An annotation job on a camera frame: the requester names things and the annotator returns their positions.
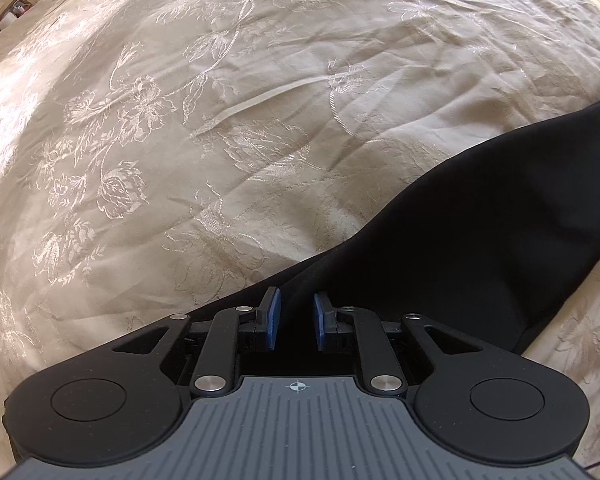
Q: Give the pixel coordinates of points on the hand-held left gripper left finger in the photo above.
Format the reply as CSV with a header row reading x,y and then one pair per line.
x,y
273,321

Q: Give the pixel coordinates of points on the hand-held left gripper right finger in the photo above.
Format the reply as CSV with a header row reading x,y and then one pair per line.
x,y
320,321

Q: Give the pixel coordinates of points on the black pants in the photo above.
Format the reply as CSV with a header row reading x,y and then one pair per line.
x,y
480,240

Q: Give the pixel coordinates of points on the beige embroidered bedspread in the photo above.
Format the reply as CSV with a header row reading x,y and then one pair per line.
x,y
230,110

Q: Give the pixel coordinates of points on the bedside table clutter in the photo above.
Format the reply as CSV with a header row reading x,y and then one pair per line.
x,y
15,12

